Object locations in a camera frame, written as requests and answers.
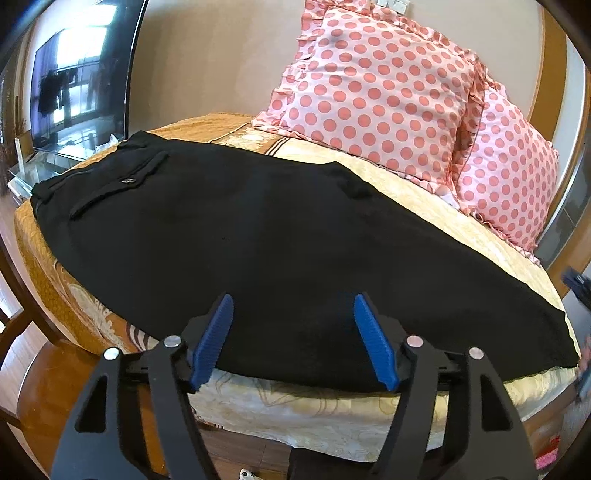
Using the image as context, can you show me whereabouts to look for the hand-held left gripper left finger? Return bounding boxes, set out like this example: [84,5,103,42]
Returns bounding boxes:
[51,293,235,480]

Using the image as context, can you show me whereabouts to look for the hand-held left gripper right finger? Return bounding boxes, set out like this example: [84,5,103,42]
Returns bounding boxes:
[353,292,541,480]

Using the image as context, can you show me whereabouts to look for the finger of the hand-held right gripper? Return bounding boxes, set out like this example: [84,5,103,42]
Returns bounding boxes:
[561,268,591,306]

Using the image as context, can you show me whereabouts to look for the black pants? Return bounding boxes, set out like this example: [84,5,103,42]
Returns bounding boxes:
[30,130,581,394]

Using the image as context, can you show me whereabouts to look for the bed with golden cover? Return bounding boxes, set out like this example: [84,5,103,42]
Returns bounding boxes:
[14,112,583,462]

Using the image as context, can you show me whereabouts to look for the small pink polka-dot pillow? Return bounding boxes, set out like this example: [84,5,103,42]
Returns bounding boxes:
[450,62,560,267]

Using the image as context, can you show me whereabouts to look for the wooden chair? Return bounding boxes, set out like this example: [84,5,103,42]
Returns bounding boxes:
[0,240,100,462]

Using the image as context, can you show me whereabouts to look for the wooden headboard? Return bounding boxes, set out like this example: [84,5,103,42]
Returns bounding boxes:
[526,8,570,145]

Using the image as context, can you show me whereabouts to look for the glass television stand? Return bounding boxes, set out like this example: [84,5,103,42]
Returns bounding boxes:
[7,148,84,205]

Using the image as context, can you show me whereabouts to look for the large pink polka-dot pillow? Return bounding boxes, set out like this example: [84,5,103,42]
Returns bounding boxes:
[252,0,485,191]

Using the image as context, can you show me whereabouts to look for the flat screen television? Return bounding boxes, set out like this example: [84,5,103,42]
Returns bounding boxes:
[28,0,149,161]

